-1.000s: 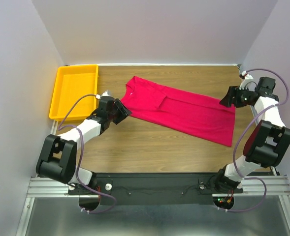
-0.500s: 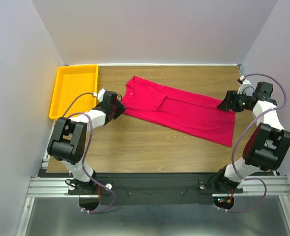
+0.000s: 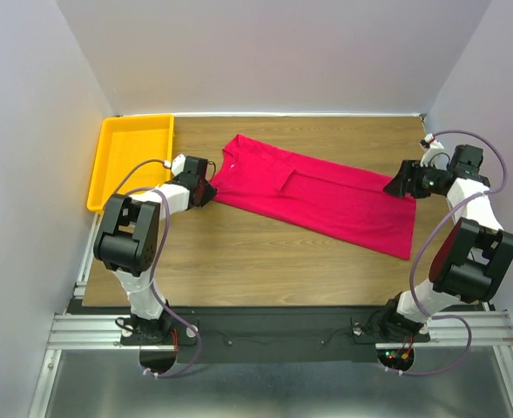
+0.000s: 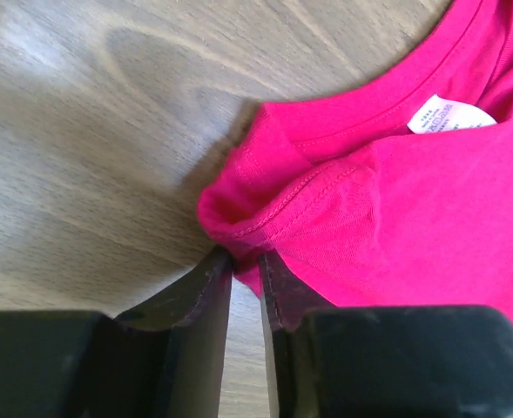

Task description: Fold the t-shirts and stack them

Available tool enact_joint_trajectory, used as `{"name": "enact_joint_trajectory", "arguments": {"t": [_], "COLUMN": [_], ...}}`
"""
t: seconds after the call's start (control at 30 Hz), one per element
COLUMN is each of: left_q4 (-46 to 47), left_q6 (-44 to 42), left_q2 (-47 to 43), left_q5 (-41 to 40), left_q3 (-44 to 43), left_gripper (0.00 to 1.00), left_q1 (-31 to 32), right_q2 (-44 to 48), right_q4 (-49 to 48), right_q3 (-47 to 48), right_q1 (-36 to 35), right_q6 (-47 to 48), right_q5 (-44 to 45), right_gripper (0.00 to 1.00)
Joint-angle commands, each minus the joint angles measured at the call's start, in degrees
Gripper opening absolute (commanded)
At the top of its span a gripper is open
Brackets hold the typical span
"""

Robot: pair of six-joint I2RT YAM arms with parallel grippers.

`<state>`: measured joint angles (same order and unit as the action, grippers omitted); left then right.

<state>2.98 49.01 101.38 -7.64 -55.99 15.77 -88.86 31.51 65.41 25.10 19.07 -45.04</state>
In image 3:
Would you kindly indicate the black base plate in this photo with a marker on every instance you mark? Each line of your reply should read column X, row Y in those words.
column 259, row 335

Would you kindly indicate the aluminium frame rail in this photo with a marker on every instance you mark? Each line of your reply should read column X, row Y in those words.
column 79, row 341

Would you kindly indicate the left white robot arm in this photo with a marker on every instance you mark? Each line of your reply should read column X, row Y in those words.
column 132, row 234

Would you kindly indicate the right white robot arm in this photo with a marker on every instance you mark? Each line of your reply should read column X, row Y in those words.
column 474, row 258

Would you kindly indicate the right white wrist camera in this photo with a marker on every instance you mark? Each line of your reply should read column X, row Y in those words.
column 431, row 149

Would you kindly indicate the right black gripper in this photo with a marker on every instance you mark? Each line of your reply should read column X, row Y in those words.
column 399, row 185

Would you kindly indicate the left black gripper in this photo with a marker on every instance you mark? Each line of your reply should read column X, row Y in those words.
column 209, row 193

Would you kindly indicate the red t shirt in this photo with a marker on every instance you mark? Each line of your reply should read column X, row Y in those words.
column 340, row 201

